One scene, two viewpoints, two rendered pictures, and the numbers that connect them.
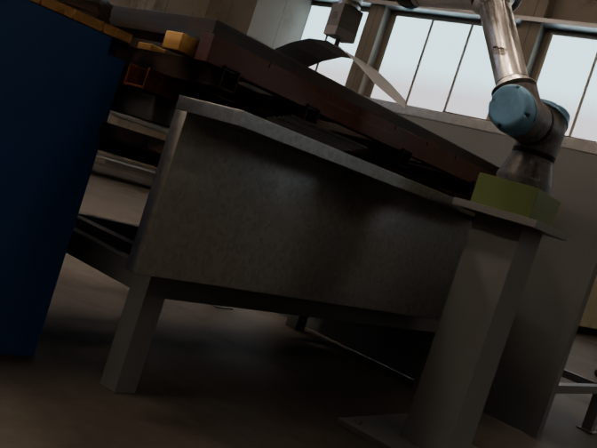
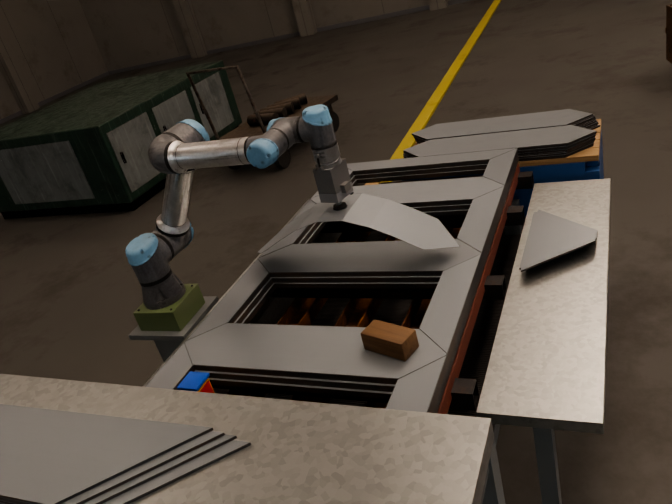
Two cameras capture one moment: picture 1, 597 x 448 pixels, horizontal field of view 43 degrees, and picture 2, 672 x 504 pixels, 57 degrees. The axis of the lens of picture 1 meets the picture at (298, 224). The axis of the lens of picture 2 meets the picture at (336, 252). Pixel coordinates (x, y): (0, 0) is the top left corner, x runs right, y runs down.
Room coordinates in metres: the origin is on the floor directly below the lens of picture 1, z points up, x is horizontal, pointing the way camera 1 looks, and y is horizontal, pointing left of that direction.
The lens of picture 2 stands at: (4.15, -0.33, 1.76)
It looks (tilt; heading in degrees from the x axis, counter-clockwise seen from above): 27 degrees down; 168
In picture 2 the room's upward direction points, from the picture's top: 15 degrees counter-clockwise
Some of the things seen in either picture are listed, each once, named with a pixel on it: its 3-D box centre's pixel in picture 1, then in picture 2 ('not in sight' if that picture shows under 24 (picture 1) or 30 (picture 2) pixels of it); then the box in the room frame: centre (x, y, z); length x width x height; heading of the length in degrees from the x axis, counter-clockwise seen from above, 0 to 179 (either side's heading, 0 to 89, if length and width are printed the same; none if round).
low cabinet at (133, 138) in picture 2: not in sight; (114, 137); (-2.66, -0.88, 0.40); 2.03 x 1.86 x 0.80; 139
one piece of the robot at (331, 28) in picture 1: (342, 21); (335, 178); (2.51, 0.07, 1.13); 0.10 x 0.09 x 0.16; 38
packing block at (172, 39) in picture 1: (180, 44); not in sight; (1.71, 0.37, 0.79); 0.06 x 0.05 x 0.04; 50
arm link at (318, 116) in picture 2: not in sight; (318, 127); (2.49, 0.06, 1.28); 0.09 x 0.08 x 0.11; 46
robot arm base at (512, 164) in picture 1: (528, 170); (160, 285); (2.09, -0.54, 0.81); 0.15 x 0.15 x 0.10
